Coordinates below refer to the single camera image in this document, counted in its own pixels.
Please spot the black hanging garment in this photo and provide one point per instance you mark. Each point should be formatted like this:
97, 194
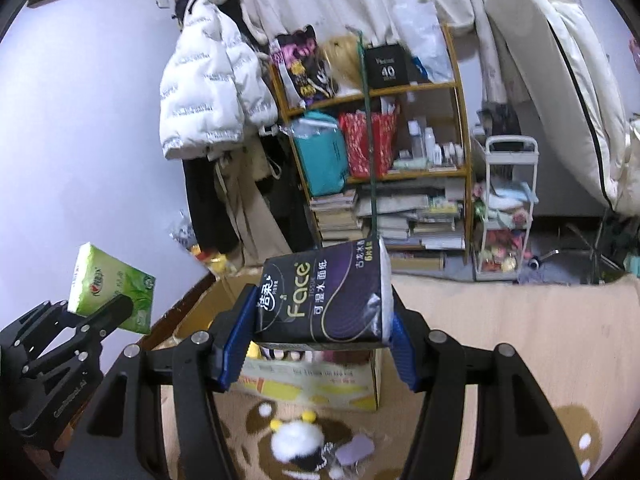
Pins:
205, 210

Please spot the black tissue pack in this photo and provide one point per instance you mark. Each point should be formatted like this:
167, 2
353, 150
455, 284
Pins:
315, 300

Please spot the blonde wig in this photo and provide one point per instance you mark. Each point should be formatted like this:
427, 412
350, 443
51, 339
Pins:
340, 60

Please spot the teal paper bag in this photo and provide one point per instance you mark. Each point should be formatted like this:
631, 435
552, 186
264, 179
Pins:
320, 160

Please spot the pile of magazines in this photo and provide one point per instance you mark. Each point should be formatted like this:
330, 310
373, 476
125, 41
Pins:
410, 220

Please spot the wooden bed frame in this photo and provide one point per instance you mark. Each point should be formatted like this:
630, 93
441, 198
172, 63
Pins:
170, 315

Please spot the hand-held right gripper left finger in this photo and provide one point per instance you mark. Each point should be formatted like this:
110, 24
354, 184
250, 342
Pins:
235, 340

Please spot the cream padded office chair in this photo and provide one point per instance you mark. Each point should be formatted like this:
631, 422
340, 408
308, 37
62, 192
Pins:
540, 60

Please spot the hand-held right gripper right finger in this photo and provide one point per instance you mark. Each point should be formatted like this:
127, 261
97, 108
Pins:
406, 360

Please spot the black and pink printed bag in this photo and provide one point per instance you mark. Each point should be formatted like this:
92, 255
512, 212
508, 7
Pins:
300, 65

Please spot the cardboard box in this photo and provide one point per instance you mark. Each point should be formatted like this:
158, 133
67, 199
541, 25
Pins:
310, 380

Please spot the stack of old books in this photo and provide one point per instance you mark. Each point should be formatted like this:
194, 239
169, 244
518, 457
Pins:
335, 220

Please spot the white and black plush toy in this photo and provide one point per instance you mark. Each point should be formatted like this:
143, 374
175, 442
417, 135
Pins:
295, 440

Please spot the pile of snack bags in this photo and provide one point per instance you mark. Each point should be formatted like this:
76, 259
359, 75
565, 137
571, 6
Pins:
185, 232

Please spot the lilac soft pad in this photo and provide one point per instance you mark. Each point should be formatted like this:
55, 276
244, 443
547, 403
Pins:
355, 450

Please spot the red gift bag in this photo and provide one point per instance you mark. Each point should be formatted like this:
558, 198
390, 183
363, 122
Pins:
357, 145

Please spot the green thin pole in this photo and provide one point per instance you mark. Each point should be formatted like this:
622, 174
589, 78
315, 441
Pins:
372, 200

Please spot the wooden shelf unit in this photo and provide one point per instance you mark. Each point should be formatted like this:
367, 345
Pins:
400, 91

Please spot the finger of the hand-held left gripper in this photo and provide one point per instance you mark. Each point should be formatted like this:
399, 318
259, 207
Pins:
112, 315
45, 312

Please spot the green tissue pack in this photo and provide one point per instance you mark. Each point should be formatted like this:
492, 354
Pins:
100, 280

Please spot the white puffer jacket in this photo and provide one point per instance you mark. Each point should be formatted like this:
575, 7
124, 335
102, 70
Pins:
210, 75

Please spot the beige printed blanket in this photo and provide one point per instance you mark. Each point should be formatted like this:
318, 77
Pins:
500, 310

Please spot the black square box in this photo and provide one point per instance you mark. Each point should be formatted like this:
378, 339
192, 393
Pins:
387, 67

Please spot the group of skincare bottles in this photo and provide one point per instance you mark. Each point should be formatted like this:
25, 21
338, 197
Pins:
430, 145

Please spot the dark hanging coat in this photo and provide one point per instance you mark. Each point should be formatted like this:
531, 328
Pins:
287, 210

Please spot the clear plastic bag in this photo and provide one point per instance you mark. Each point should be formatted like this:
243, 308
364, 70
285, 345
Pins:
425, 40

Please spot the white trolley cart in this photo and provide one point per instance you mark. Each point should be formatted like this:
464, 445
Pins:
512, 140

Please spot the beige coat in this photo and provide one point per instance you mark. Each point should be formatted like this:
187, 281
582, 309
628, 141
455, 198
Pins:
245, 210

